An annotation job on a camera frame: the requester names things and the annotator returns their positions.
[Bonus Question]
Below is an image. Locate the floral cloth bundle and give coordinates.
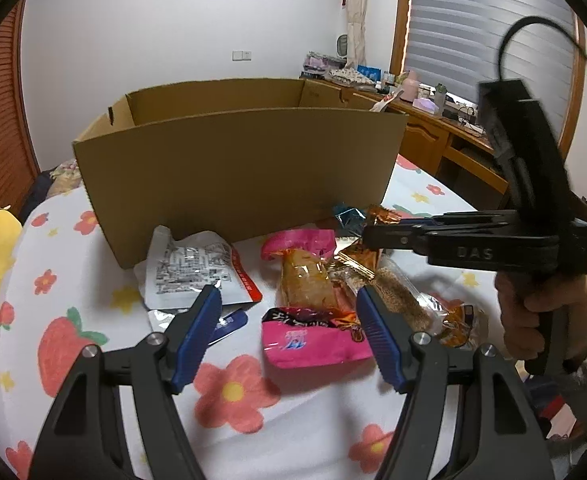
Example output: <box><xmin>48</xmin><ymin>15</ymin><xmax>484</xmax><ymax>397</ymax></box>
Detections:
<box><xmin>330</xmin><ymin>67</ymin><xmax>375</xmax><ymax>87</ymax></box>

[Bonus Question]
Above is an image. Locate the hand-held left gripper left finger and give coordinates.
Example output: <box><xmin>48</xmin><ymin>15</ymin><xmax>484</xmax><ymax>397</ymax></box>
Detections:
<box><xmin>28</xmin><ymin>282</ymin><xmax>224</xmax><ymax>480</ymax></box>

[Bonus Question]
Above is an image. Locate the white floral strawberry blanket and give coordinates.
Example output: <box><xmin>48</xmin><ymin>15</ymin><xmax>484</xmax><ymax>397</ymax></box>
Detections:
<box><xmin>0</xmin><ymin>152</ymin><xmax>524</xmax><ymax>480</ymax></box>

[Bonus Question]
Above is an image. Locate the wooden cabinet desk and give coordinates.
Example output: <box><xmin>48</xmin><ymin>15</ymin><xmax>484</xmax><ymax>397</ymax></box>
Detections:
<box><xmin>301</xmin><ymin>77</ymin><xmax>514</xmax><ymax>211</ymax></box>

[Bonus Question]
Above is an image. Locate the cream curtain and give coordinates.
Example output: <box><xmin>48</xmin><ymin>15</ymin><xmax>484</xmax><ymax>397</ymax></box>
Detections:
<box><xmin>341</xmin><ymin>0</ymin><xmax>415</xmax><ymax>70</ymax></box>

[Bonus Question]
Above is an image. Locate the person's right hand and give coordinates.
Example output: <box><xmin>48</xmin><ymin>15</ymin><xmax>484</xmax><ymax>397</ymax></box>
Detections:
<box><xmin>495</xmin><ymin>271</ymin><xmax>587</xmax><ymax>362</ymax></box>

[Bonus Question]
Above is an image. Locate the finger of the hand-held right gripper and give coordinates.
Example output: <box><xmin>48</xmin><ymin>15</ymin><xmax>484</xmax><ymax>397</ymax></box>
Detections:
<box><xmin>401</xmin><ymin>211</ymin><xmax>520</xmax><ymax>235</ymax></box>
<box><xmin>362</xmin><ymin>223</ymin><xmax>430</xmax><ymax>257</ymax></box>

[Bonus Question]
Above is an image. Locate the pink bottle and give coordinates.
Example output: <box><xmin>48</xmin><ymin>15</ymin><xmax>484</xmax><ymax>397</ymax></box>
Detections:
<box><xmin>401</xmin><ymin>71</ymin><xmax>421</xmax><ymax>104</ymax></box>

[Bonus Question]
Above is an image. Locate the cardboard box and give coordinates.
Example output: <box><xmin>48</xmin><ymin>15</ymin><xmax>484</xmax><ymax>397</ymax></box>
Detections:
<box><xmin>72</xmin><ymin>77</ymin><xmax>409</xmax><ymax>271</ymax></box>

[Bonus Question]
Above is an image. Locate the silver snack packet red edge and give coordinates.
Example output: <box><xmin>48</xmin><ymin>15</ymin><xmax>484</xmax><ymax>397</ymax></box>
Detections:
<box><xmin>136</xmin><ymin>225</ymin><xmax>264</xmax><ymax>311</ymax></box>

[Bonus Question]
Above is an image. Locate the wooden window frame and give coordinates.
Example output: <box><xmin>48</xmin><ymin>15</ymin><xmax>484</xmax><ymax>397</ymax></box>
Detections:
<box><xmin>390</xmin><ymin>0</ymin><xmax>587</xmax><ymax>171</ymax></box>

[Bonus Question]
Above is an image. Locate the black cable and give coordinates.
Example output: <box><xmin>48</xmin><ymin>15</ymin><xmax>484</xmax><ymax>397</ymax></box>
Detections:
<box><xmin>497</xmin><ymin>16</ymin><xmax>587</xmax><ymax>111</ymax></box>

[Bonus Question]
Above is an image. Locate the small orange snack packet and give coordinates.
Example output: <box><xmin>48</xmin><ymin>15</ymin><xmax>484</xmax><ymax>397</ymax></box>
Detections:
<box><xmin>366</xmin><ymin>204</ymin><xmax>405</xmax><ymax>227</ymax></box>

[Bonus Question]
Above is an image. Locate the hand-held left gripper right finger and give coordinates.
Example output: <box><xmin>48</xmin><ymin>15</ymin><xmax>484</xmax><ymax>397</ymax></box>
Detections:
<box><xmin>356</xmin><ymin>285</ymin><xmax>554</xmax><ymax>480</ymax></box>

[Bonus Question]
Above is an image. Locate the clear sesame bar packet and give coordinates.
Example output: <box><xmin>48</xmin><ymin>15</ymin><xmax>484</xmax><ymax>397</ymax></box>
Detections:
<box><xmin>373</xmin><ymin>259</ymin><xmax>490</xmax><ymax>352</ymax></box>

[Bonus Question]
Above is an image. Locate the silver snack packet blue edge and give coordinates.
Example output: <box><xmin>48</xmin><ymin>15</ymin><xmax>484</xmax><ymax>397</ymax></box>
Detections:
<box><xmin>147</xmin><ymin>307</ymin><xmax>249</xmax><ymax>346</ymax></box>

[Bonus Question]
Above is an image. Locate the beige floral quilt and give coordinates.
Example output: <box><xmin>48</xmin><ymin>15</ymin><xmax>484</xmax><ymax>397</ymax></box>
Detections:
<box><xmin>47</xmin><ymin>159</ymin><xmax>83</xmax><ymax>197</ymax></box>

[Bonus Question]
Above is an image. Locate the pink snack packet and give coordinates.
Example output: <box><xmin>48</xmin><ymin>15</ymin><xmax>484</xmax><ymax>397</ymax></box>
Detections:
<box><xmin>260</xmin><ymin>229</ymin><xmax>374</xmax><ymax>368</ymax></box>

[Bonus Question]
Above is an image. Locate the purple patterned bag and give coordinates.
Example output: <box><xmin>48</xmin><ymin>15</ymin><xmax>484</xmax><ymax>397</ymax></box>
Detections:
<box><xmin>302</xmin><ymin>52</ymin><xmax>347</xmax><ymax>79</ymax></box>

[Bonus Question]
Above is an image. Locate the blue foil snack packet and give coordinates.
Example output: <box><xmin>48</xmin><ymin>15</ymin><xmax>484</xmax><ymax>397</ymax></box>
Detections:
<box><xmin>332</xmin><ymin>203</ymin><xmax>370</xmax><ymax>237</ymax></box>

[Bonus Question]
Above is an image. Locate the long white snack packet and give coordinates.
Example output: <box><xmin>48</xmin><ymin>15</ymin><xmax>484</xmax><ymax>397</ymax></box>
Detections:
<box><xmin>370</xmin><ymin>87</ymin><xmax>405</xmax><ymax>114</ymax></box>

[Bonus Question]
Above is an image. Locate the grey striped window blind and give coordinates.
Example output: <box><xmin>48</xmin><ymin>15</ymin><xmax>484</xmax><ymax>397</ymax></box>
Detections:
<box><xmin>403</xmin><ymin>0</ymin><xmax>581</xmax><ymax>111</ymax></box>

